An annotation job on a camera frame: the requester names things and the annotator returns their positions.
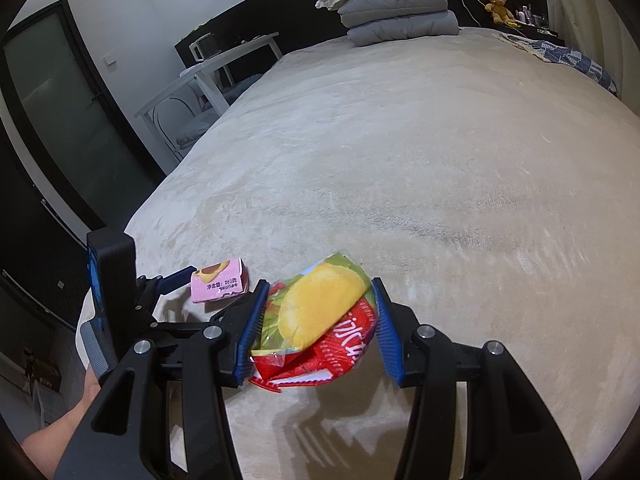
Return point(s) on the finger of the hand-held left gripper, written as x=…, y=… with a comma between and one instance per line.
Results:
x=172, y=280
x=170, y=332

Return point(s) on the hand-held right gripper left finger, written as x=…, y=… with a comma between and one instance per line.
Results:
x=250, y=342

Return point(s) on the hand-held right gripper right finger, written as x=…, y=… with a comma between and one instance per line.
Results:
x=387, y=342

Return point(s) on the pink drink carton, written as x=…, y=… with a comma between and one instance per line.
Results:
x=220, y=280

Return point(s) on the red snack packet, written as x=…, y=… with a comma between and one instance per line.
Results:
x=320, y=320

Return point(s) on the person's left forearm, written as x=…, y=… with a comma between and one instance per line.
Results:
x=60, y=435

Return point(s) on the grey cushioned chair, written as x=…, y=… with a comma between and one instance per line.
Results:
x=242, y=86
x=187, y=127

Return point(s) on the beige bed blanket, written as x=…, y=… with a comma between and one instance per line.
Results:
x=400, y=185

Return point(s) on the dark glass door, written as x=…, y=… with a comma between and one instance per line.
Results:
x=65, y=110

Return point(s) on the white table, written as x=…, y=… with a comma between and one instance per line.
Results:
x=210, y=67

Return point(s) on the white mirror stand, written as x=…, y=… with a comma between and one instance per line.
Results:
x=204, y=46

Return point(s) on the black headboard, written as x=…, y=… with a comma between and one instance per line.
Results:
x=300, y=25

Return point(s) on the folded grey quilt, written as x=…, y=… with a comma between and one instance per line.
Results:
x=400, y=17

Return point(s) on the blue patterned cloth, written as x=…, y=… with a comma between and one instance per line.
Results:
x=570, y=57

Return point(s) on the brown teddy bear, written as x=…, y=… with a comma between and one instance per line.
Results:
x=498, y=6

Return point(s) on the cluster of small bottles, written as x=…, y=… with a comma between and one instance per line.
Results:
x=532, y=16

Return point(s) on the cream curtain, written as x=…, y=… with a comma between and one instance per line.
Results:
x=590, y=5

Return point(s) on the white wall switch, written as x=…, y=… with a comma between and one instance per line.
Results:
x=110, y=62

